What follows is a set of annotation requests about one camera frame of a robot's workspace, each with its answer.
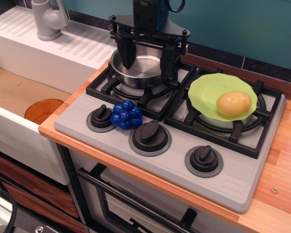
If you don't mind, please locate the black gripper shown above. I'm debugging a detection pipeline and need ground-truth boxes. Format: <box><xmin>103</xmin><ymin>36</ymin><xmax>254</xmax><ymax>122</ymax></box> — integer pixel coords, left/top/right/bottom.
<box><xmin>109</xmin><ymin>0</ymin><xmax>191</xmax><ymax>80</ymax></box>

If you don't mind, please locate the blue toy blueberry cluster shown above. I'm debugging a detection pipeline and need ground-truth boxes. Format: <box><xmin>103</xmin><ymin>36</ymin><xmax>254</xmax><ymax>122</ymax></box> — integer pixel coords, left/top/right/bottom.
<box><xmin>111</xmin><ymin>100</ymin><xmax>143</xmax><ymax>130</ymax></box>

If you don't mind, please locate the yellow toy potato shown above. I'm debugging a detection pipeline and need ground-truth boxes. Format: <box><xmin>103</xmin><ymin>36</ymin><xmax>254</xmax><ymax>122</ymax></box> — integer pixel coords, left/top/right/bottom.
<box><xmin>216</xmin><ymin>91</ymin><xmax>252</xmax><ymax>117</ymax></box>

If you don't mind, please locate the small steel pot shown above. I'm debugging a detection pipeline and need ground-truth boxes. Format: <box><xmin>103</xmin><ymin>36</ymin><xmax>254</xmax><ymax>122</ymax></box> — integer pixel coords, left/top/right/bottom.
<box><xmin>111</xmin><ymin>45</ymin><xmax>172</xmax><ymax>89</ymax></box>

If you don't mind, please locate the green plastic plate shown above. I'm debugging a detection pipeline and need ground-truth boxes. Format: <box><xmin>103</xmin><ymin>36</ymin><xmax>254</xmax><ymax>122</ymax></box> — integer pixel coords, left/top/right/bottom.
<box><xmin>188</xmin><ymin>73</ymin><xmax>258</xmax><ymax>122</ymax></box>

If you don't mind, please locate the black left stove knob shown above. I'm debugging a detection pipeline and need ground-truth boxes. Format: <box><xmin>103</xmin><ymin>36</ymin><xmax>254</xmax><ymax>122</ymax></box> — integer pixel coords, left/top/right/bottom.
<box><xmin>86</xmin><ymin>104</ymin><xmax>115</xmax><ymax>133</ymax></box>

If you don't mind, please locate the black stove knob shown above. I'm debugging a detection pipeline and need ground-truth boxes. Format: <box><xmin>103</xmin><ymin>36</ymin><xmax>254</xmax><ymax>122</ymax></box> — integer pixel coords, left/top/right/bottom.
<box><xmin>86</xmin><ymin>104</ymin><xmax>115</xmax><ymax>133</ymax></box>
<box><xmin>129</xmin><ymin>120</ymin><xmax>172</xmax><ymax>157</ymax></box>
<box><xmin>185</xmin><ymin>145</ymin><xmax>224</xmax><ymax>178</ymax></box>

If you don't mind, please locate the black middle stove knob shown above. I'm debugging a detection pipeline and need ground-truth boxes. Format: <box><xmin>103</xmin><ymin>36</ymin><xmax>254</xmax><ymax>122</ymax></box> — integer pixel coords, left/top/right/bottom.
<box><xmin>129</xmin><ymin>120</ymin><xmax>172</xmax><ymax>157</ymax></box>

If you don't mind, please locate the grey toy stove top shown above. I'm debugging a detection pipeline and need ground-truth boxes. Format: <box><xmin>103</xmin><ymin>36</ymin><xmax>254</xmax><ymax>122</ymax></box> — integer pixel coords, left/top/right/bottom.
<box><xmin>53</xmin><ymin>57</ymin><xmax>287</xmax><ymax>214</ymax></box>

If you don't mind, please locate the black right stove knob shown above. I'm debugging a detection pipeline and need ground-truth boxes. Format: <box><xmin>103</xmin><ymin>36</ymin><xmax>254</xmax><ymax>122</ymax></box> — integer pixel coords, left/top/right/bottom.
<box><xmin>185</xmin><ymin>145</ymin><xmax>224</xmax><ymax>178</ymax></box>

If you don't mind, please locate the black left burner grate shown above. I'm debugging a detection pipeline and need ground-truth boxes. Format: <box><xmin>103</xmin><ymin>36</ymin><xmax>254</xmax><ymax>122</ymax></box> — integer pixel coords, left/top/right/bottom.
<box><xmin>86</xmin><ymin>60</ymin><xmax>197</xmax><ymax>121</ymax></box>

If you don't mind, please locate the black burner grate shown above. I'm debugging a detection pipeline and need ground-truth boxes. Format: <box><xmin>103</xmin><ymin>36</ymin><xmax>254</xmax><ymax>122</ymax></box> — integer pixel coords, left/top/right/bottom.
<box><xmin>164</xmin><ymin>67</ymin><xmax>285</xmax><ymax>159</ymax></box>
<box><xmin>86</xmin><ymin>60</ymin><xmax>197</xmax><ymax>121</ymax></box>

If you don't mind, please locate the grey toy faucet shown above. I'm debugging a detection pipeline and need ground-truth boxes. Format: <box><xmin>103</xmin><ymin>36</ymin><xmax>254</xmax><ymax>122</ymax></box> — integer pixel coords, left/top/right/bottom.
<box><xmin>31</xmin><ymin>0</ymin><xmax>68</xmax><ymax>41</ymax></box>

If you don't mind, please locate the orange plastic bowl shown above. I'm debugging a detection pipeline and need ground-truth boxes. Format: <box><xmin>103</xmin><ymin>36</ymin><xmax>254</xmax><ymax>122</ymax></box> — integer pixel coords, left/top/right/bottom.
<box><xmin>24</xmin><ymin>99</ymin><xmax>63</xmax><ymax>125</ymax></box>

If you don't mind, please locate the white toy sink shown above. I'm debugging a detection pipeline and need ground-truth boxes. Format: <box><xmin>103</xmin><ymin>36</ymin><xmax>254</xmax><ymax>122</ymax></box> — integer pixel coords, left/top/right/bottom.
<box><xmin>0</xmin><ymin>6</ymin><xmax>116</xmax><ymax>185</ymax></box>

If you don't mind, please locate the black right burner grate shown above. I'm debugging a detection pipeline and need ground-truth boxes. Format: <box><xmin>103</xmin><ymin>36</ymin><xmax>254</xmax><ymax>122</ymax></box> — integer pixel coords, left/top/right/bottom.
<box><xmin>164</xmin><ymin>67</ymin><xmax>285</xmax><ymax>159</ymax></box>

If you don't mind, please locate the toy oven door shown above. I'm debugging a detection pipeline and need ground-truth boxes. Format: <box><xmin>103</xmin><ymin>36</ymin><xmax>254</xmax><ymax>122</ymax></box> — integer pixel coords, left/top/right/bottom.
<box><xmin>78</xmin><ymin>164</ymin><xmax>197</xmax><ymax>233</ymax></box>

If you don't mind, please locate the wooden drawer front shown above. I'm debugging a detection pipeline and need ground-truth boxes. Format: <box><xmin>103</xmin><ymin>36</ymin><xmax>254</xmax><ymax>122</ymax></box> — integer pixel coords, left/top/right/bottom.
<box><xmin>0</xmin><ymin>149</ymin><xmax>88</xmax><ymax>233</ymax></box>

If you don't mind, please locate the black braided cable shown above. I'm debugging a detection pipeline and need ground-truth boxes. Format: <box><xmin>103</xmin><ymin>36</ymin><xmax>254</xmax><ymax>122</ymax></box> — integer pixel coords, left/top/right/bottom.
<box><xmin>0</xmin><ymin>189</ymin><xmax>17</xmax><ymax>233</ymax></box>

